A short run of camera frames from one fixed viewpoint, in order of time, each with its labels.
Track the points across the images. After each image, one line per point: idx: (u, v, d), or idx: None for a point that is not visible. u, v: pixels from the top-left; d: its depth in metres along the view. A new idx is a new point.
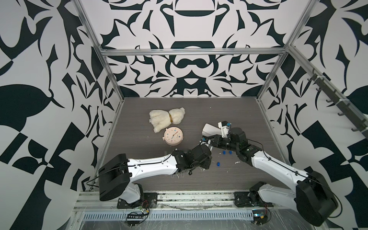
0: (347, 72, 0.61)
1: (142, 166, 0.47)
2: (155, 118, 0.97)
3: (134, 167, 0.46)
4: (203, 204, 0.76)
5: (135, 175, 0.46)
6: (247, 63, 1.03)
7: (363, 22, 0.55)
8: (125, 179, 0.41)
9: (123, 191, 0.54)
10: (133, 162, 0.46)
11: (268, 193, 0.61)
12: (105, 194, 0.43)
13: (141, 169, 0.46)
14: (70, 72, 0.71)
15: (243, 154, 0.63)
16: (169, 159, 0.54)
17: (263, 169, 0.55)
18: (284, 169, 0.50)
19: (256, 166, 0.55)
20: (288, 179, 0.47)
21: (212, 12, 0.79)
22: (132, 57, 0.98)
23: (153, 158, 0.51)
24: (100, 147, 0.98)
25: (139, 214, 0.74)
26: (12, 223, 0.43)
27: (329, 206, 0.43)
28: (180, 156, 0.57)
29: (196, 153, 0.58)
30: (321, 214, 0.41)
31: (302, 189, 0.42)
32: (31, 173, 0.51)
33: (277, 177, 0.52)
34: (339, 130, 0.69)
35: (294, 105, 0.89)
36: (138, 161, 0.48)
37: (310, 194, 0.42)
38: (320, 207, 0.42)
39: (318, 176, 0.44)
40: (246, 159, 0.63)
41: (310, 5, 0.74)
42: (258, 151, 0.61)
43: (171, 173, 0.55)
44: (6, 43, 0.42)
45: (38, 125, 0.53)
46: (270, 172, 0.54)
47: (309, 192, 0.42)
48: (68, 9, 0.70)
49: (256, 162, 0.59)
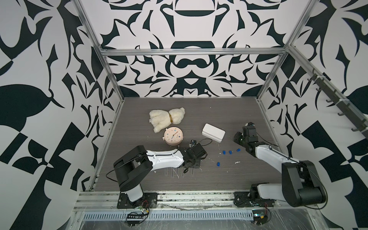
0: (347, 72, 0.61)
1: (158, 156, 0.52)
2: (155, 118, 0.97)
3: (153, 157, 0.50)
4: (203, 204, 0.76)
5: (155, 163, 0.50)
6: (247, 63, 1.03)
7: (363, 22, 0.55)
8: (147, 166, 0.45)
9: (141, 181, 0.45)
10: (151, 153, 0.51)
11: (265, 189, 0.61)
12: (125, 184, 0.45)
13: (157, 158, 0.51)
14: (71, 72, 0.71)
15: (250, 145, 0.69)
16: (178, 151, 0.62)
17: (264, 158, 0.61)
18: (278, 155, 0.54)
19: (259, 155, 0.64)
20: (280, 162, 0.51)
21: (212, 12, 0.79)
22: (132, 57, 0.98)
23: (165, 151, 0.57)
24: (100, 147, 0.98)
25: (139, 214, 0.74)
26: (11, 223, 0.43)
27: (312, 193, 0.43)
28: (184, 150, 0.65)
29: (197, 149, 0.68)
30: (301, 196, 0.43)
31: (287, 167, 0.46)
32: (31, 173, 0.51)
33: (273, 163, 0.55)
34: (339, 130, 0.69)
35: (294, 105, 0.89)
36: (155, 152, 0.53)
37: (292, 174, 0.45)
38: (301, 190, 0.44)
39: (310, 165, 0.46)
40: (251, 150, 0.68)
41: (310, 5, 0.74)
42: (264, 144, 0.65)
43: (178, 166, 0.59)
44: (6, 44, 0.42)
45: (38, 124, 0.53)
46: (269, 161, 0.58)
47: (293, 171, 0.45)
48: (68, 10, 0.70)
49: (258, 151, 0.64)
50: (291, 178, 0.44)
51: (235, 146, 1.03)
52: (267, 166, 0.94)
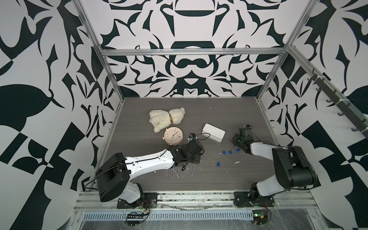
0: (347, 72, 0.61)
1: (140, 162, 0.48)
2: (155, 118, 0.97)
3: (132, 164, 0.46)
4: (203, 204, 0.76)
5: (134, 171, 0.46)
6: (247, 63, 1.03)
7: (363, 22, 0.55)
8: (124, 176, 0.42)
9: (123, 189, 0.53)
10: (131, 160, 0.47)
11: (264, 185, 0.62)
12: (106, 194, 0.43)
13: (139, 165, 0.47)
14: (70, 72, 0.71)
15: (246, 144, 0.73)
16: (165, 153, 0.56)
17: (258, 153, 0.65)
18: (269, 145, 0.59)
19: (254, 152, 0.68)
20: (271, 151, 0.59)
21: (212, 12, 0.79)
22: (132, 57, 0.98)
23: (150, 155, 0.52)
24: (100, 147, 0.98)
25: (139, 214, 0.74)
26: (12, 223, 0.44)
27: (302, 172, 0.46)
28: (176, 149, 0.60)
29: (190, 146, 0.62)
30: (291, 174, 0.46)
31: (277, 151, 0.49)
32: (31, 173, 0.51)
33: (267, 155, 0.59)
34: (339, 130, 0.69)
35: (294, 105, 0.89)
36: (136, 158, 0.48)
37: (281, 156, 0.49)
38: (291, 169, 0.47)
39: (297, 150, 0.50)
40: (247, 148, 0.72)
41: (310, 5, 0.74)
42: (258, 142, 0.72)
43: (169, 167, 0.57)
44: (6, 44, 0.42)
45: (38, 124, 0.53)
46: (262, 153, 0.62)
47: (282, 154, 0.49)
48: (68, 10, 0.70)
49: (253, 147, 0.68)
50: (281, 160, 0.48)
51: (235, 146, 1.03)
52: (267, 166, 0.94)
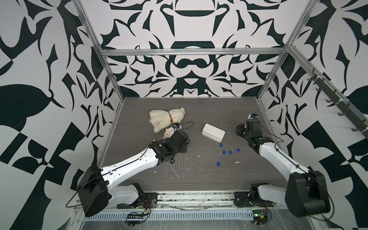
0: (347, 72, 0.61)
1: (118, 169, 0.46)
2: (155, 118, 0.97)
3: (109, 173, 0.44)
4: (203, 204, 0.76)
5: (113, 180, 0.44)
6: (247, 63, 1.03)
7: (363, 22, 0.55)
8: (102, 188, 0.40)
9: (108, 200, 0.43)
10: (107, 169, 0.45)
11: (265, 190, 0.62)
12: (88, 210, 0.42)
13: (117, 172, 0.45)
14: (70, 72, 0.71)
15: (253, 141, 0.65)
16: (147, 153, 0.53)
17: (270, 160, 0.57)
18: (286, 160, 0.50)
19: (263, 154, 0.61)
20: (287, 169, 0.48)
21: (212, 12, 0.79)
22: (132, 57, 0.98)
23: (129, 158, 0.50)
24: (100, 147, 0.98)
25: (139, 214, 0.74)
26: (12, 223, 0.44)
27: (318, 205, 0.42)
28: (159, 144, 0.57)
29: (175, 138, 0.59)
30: (306, 210, 0.42)
31: (295, 179, 0.43)
32: (31, 173, 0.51)
33: (279, 167, 0.52)
34: (339, 130, 0.69)
35: (294, 105, 0.89)
36: (113, 166, 0.46)
37: (300, 186, 0.42)
38: (307, 202, 0.42)
39: (319, 175, 0.43)
40: (255, 146, 0.64)
41: (310, 5, 0.74)
42: (269, 142, 0.61)
43: (153, 166, 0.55)
44: (6, 44, 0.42)
45: (38, 124, 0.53)
46: (275, 164, 0.54)
47: (301, 183, 0.42)
48: (68, 10, 0.70)
49: (264, 149, 0.60)
50: (298, 190, 0.42)
51: (236, 146, 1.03)
52: (267, 166, 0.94)
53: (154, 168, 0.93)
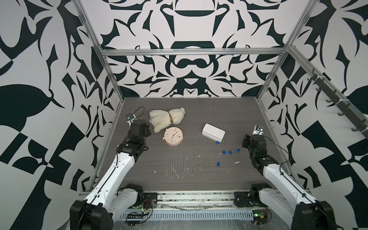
0: (347, 72, 0.61)
1: (102, 187, 0.44)
2: (155, 118, 0.96)
3: (97, 196, 0.42)
4: (203, 204, 0.76)
5: (105, 198, 0.42)
6: (247, 63, 1.03)
7: (363, 22, 0.55)
8: (98, 212, 0.39)
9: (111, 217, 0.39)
10: (91, 196, 0.42)
11: (267, 196, 0.61)
12: None
13: (104, 190, 0.43)
14: (70, 72, 0.71)
15: (257, 161, 0.64)
16: (120, 158, 0.52)
17: (273, 183, 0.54)
18: (291, 187, 0.49)
19: (267, 175, 0.59)
20: (293, 198, 0.46)
21: (212, 12, 0.79)
22: (132, 57, 0.98)
23: (107, 171, 0.48)
24: (100, 147, 0.98)
25: (139, 214, 0.74)
26: (12, 223, 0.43)
27: None
28: (126, 144, 0.57)
29: (135, 129, 0.59)
30: None
31: (301, 210, 0.41)
32: (31, 173, 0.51)
33: (283, 192, 0.51)
34: (339, 130, 0.69)
35: (294, 105, 0.89)
36: (96, 189, 0.44)
37: (306, 218, 0.41)
38: None
39: (327, 206, 0.42)
40: (259, 166, 0.63)
41: (310, 5, 0.74)
42: (274, 164, 0.60)
43: (132, 165, 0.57)
44: (6, 44, 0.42)
45: (38, 124, 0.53)
46: (280, 189, 0.52)
47: (306, 215, 0.41)
48: (68, 10, 0.70)
49: (268, 172, 0.58)
50: (304, 222, 0.41)
51: (236, 146, 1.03)
52: None
53: (154, 168, 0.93)
